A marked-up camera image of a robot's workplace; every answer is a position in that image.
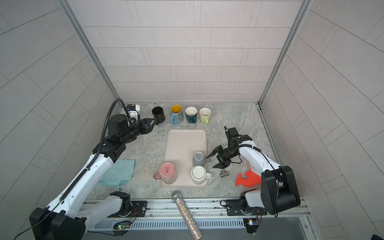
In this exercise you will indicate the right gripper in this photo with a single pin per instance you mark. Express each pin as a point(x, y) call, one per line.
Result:
point(221, 164)

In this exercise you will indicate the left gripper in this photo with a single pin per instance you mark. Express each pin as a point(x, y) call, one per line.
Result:
point(139, 122)

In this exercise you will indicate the black mug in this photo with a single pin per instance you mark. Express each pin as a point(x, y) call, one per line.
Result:
point(158, 113)

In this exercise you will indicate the grey mug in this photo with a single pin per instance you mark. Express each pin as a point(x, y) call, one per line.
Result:
point(199, 159)

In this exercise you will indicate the iridescent blue butterfly mug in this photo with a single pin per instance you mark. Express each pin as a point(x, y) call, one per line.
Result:
point(177, 115)

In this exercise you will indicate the white mug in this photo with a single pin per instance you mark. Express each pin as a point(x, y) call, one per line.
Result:
point(199, 174)

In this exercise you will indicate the dark green mug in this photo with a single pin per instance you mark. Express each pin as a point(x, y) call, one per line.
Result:
point(191, 115)

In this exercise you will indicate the light green mug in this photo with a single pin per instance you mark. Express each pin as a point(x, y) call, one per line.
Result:
point(205, 115)

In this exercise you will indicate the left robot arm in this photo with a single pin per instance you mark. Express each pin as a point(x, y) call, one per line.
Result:
point(61, 219)

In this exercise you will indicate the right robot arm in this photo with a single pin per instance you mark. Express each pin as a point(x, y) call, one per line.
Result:
point(278, 192)

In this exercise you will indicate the pink glass mug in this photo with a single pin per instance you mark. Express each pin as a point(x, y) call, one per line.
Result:
point(167, 173)

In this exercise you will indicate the small metal clip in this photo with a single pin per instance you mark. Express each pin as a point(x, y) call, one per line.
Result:
point(224, 173)

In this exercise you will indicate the beige plastic tray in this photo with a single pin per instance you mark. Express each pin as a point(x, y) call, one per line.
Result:
point(180, 149)

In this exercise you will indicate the red shark plush toy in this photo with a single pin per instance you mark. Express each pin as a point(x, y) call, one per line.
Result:
point(250, 180)

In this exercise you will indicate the teal folded cloth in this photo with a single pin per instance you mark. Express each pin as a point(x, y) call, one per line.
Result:
point(118, 174)

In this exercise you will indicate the glitter tube with silver cap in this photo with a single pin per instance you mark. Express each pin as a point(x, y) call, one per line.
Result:
point(186, 214)

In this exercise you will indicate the right circuit board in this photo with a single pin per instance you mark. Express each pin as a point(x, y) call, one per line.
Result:
point(251, 225)

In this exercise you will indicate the circuit board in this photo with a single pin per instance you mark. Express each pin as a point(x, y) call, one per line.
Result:
point(251, 225)
point(122, 226)

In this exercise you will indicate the left circuit board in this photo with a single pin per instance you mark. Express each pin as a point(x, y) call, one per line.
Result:
point(122, 226)

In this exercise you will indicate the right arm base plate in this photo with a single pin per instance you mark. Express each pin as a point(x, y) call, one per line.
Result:
point(232, 207)

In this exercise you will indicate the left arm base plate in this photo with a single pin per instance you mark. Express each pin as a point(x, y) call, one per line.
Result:
point(138, 210)

